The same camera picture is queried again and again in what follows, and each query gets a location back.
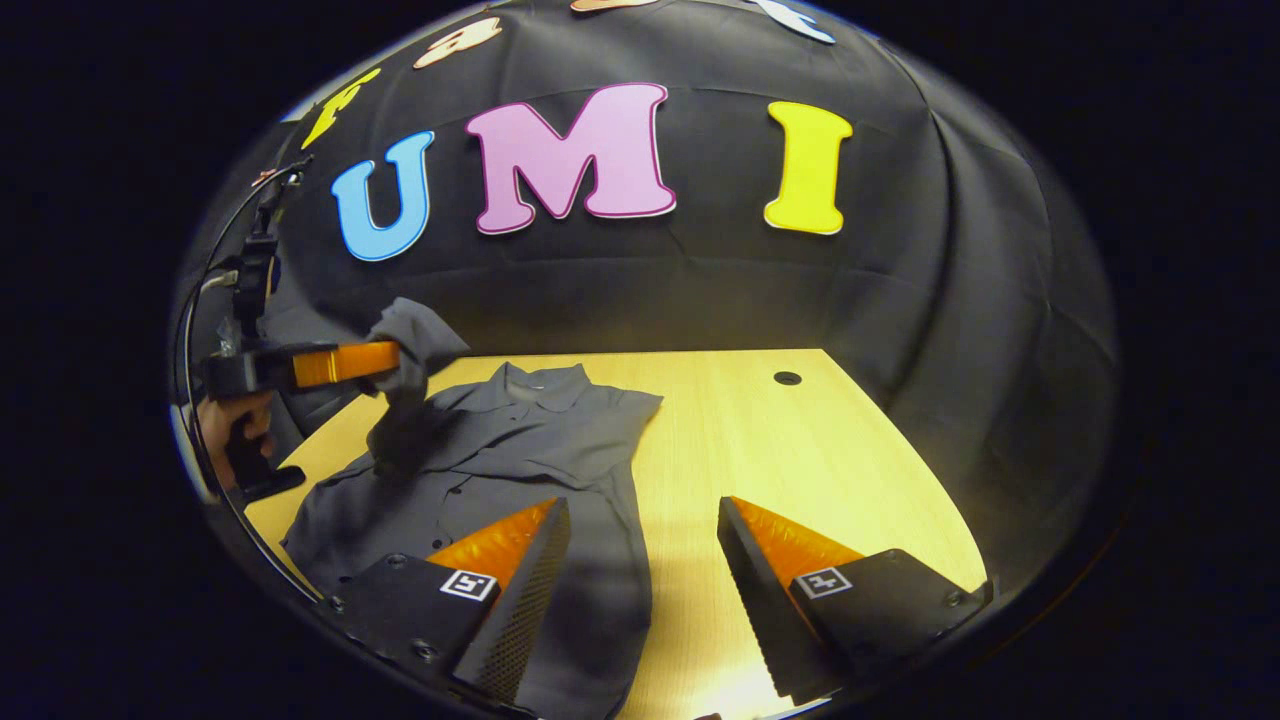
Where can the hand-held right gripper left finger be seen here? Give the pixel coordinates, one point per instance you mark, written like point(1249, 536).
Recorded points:
point(530, 600)

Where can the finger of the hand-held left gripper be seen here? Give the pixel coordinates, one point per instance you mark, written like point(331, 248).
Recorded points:
point(340, 363)

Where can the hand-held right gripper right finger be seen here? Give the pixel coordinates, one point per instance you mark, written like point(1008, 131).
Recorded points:
point(760, 600)

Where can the grey button shirt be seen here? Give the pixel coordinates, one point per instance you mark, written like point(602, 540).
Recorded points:
point(520, 440)

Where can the black backdrop cloth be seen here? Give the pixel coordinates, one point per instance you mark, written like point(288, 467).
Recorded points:
point(700, 290)

